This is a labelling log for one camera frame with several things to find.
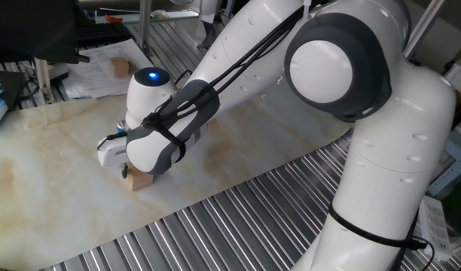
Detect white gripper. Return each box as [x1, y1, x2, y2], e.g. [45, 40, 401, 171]
[96, 131, 129, 180]

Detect light wooden cube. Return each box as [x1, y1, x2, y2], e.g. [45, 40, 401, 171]
[125, 162, 155, 192]
[109, 56, 130, 78]

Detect marble pattern mat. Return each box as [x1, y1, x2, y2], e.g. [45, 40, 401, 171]
[0, 81, 354, 271]

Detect stack of printed papers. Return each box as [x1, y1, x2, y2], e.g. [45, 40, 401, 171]
[61, 38, 154, 100]

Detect black keyboard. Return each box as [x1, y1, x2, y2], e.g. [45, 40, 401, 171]
[76, 22, 134, 48]

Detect black flat device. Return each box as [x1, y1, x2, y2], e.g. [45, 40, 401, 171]
[0, 70, 27, 111]

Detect black monitor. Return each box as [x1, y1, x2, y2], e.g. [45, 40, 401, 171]
[0, 0, 91, 65]

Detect blue-grey metal shelf rack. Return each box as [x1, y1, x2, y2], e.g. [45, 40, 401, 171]
[426, 127, 461, 200]

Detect aluminium profile post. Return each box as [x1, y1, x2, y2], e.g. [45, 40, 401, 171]
[33, 57, 53, 105]
[138, 0, 154, 57]
[402, 0, 447, 60]

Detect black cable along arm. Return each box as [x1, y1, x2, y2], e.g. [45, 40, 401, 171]
[142, 5, 437, 271]

